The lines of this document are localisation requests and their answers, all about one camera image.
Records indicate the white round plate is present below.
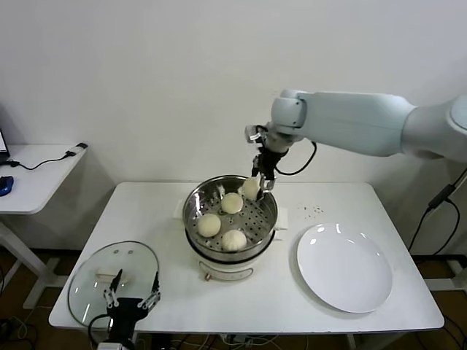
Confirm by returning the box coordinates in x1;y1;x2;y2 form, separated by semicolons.
296;222;394;314

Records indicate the black laptop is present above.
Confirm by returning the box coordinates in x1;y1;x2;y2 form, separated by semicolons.
0;105;12;168

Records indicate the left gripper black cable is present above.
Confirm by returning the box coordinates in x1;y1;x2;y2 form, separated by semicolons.
88;313;112;346

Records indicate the white power strip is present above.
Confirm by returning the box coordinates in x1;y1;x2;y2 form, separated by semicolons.
225;333;256;347

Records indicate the blue computer mouse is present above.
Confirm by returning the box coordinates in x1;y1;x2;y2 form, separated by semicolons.
0;176;15;198

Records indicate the black cable with dongle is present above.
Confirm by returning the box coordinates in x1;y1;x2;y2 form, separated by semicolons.
1;143;90;172

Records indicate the round glass lid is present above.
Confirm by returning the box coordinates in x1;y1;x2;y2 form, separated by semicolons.
68;239;161;325

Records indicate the perforated steel steamer basket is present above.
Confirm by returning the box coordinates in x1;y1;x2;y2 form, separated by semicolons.
171;174;290;254

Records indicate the black power adapter cable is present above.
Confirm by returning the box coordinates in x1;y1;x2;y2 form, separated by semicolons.
406;171;467;256

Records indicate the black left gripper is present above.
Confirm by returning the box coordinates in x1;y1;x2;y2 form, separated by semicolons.
103;268;162;344

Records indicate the white side table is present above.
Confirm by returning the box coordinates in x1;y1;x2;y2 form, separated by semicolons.
0;144;88;311

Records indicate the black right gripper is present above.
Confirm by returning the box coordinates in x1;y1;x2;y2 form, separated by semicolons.
250;148;284;201

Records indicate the white steamed baozi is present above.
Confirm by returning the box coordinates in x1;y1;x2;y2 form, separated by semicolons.
221;229;248;253
196;213;222;238
220;192;244;215
242;176;260;201

